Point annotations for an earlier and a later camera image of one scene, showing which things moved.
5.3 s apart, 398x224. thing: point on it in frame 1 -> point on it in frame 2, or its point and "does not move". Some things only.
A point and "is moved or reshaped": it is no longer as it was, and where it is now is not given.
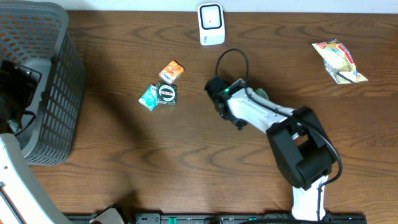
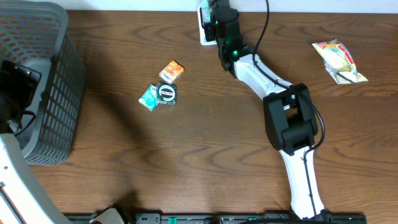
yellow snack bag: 338,61 does not move
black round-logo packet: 166,94 does not move
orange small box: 171,71 does not move
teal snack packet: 260,92 is moved or reshaped
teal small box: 149,98 does not move
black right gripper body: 234,119 -> 209,30
